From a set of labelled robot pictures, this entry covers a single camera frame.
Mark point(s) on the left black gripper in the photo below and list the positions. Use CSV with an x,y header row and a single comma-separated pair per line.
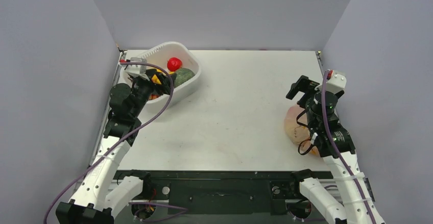
x,y
164,88

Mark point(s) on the translucent orange plastic bag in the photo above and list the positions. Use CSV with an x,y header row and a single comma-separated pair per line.
x,y
298,134

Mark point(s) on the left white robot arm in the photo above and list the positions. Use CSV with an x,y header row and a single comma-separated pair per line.
x,y
93,201

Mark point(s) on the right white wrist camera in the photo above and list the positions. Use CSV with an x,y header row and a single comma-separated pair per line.
x,y
335,81

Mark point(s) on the red fake grape bunch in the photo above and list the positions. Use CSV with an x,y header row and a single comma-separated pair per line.
x,y
153,96

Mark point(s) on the red fake apple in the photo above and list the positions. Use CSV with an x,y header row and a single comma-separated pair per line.
x,y
174,64

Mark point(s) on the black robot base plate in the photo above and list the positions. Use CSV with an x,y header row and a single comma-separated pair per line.
x,y
219,192

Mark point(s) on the green fake avocado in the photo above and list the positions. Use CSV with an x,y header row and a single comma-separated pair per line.
x,y
183,75

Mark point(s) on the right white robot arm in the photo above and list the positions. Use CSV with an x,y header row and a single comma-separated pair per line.
x,y
336,148

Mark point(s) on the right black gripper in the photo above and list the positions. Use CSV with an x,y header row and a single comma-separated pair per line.
x,y
305,89

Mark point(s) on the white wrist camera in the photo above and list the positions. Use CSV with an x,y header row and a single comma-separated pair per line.
x,y
134,68
335,81

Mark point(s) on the white plastic basket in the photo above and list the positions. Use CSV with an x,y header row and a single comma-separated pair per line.
x,y
159,56

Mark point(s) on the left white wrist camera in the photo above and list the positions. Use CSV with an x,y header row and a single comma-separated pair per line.
x,y
134,68

